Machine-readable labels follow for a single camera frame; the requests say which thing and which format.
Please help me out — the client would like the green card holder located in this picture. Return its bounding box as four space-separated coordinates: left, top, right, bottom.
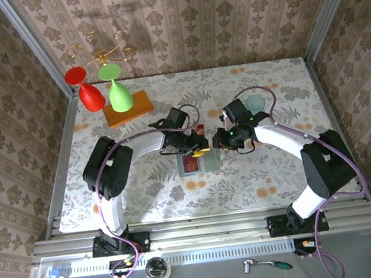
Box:
176 147 223 178

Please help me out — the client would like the teal textured plastic cup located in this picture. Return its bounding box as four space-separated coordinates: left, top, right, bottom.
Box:
244 93 268 115

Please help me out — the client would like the floral tablecloth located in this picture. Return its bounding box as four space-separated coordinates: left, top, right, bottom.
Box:
42 51 364 234

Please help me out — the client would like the wooden rack base block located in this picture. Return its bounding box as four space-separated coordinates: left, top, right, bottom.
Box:
101 89 157 130

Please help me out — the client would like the green plastic wine glass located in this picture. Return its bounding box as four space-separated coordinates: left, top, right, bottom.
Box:
96 60 135 115

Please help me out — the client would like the red plastic wine glass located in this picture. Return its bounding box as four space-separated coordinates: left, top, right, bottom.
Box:
63 63 108 115

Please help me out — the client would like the round glass jar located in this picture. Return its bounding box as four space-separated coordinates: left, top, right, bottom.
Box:
143 255 173 278

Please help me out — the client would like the black wiring connector block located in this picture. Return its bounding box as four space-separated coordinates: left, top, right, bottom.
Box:
292 236 318 257
108 257 137 278

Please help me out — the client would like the blue plastic connector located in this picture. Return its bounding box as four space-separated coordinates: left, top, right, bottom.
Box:
47 267 70 278

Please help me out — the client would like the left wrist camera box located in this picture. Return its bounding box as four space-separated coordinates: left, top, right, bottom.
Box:
147 105 192 133

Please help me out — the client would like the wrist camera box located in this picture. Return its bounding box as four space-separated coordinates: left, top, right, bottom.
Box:
217 95 271 129
147 105 192 133

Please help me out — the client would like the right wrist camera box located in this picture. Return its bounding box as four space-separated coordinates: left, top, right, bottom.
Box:
217 95 271 129

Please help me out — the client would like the aluminium frame rail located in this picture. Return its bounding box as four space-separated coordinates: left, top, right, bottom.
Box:
302 50 371 207
28 195 371 267
29 90 96 241

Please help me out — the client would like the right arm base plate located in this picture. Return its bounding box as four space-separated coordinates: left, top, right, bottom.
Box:
266 209 330 239

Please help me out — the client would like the white perforated cable tray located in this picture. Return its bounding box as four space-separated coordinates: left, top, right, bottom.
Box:
67 236 298 278

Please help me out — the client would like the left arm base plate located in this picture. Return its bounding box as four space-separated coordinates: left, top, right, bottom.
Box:
91 230 152 259

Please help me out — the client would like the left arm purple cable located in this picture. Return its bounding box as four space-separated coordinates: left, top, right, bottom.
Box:
87 102 218 278

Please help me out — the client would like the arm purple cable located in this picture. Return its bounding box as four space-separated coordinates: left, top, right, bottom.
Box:
87 102 218 278
231 74 371 278

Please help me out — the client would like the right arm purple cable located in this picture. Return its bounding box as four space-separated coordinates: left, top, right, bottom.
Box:
231 74 371 278

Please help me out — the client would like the gold wire glass rack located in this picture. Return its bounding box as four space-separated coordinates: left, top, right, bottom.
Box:
64 26 137 70

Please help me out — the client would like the ratchet wrench green handle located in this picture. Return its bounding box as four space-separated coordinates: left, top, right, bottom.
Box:
242 253 294 275

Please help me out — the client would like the aluminium frame post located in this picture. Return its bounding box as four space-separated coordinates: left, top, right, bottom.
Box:
296 0 370 63
0 0 79 106

